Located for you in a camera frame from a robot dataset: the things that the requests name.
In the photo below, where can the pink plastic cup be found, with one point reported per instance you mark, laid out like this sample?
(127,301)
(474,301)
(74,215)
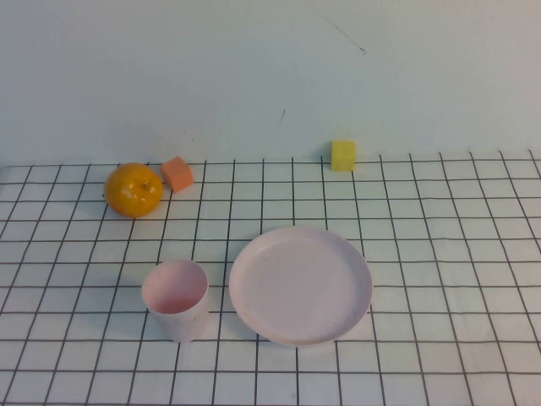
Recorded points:
(179,321)

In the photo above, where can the pink round plate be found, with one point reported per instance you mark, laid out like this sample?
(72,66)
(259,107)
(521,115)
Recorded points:
(301,287)

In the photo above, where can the yellow foam cube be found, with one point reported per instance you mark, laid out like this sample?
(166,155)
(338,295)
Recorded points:
(342,155)

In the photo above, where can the orange foam cube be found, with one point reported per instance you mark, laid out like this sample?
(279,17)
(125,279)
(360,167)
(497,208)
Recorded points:
(177,175)

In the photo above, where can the orange fruit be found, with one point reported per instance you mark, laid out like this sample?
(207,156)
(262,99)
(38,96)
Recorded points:
(133,190)

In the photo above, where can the white grid tablecloth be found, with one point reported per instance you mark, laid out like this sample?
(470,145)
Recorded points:
(444,296)

